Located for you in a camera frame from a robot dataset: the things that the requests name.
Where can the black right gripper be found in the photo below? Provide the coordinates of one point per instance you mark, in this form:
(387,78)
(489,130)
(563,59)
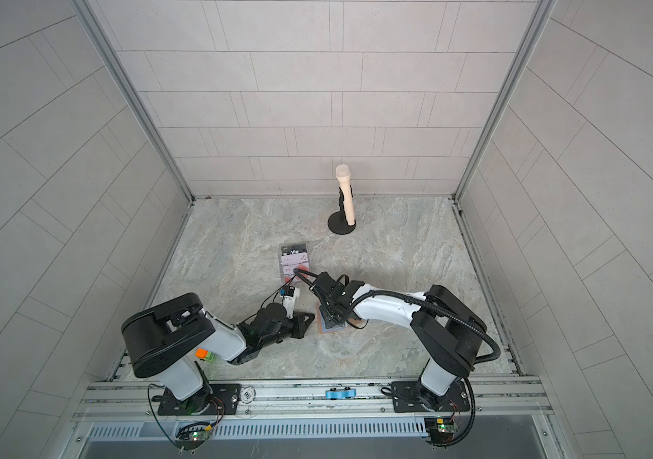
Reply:
(324,313)

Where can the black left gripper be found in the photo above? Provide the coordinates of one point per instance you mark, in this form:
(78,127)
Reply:
(301,328)

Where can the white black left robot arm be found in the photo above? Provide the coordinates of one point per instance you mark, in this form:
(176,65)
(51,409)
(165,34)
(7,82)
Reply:
(160,339)

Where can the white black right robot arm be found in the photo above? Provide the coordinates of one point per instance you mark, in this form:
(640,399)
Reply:
(455,338)

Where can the clear plastic package box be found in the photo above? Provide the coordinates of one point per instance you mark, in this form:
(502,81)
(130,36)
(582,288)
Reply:
(291,257)

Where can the black round microphone stand base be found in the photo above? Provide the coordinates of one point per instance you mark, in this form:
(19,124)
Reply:
(343,221)

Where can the orange green toy car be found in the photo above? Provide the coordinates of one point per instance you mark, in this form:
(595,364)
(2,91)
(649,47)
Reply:
(205,355)

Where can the white ventilation grille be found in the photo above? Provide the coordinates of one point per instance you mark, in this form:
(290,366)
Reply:
(268,429)

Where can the aluminium front rail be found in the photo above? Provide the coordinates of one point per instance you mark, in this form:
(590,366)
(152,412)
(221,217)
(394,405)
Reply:
(502,394)

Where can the blue clip on rail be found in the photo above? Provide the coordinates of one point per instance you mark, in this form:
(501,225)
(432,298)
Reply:
(340,393)

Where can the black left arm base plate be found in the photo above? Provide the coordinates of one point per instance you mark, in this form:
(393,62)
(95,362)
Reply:
(215,399)

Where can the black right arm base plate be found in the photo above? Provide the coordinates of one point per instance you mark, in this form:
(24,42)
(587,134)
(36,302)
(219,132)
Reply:
(412,397)

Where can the left circuit board with wires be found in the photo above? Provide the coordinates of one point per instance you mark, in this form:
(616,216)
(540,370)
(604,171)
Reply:
(193,436)

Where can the circuit board with wires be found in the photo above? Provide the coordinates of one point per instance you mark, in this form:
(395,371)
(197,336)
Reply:
(441,431)
(193,436)

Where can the right circuit board with wires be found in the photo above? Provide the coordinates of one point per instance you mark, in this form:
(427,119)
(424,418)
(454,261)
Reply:
(441,431)

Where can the aluminium corner frame post right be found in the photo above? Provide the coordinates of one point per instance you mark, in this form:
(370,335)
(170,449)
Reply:
(530,38)

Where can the aluminium corner frame post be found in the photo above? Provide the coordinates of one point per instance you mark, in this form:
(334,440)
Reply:
(530,38)
(101,43)

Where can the aluminium corner frame post left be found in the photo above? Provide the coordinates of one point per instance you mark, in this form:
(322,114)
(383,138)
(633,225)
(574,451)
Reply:
(101,43)

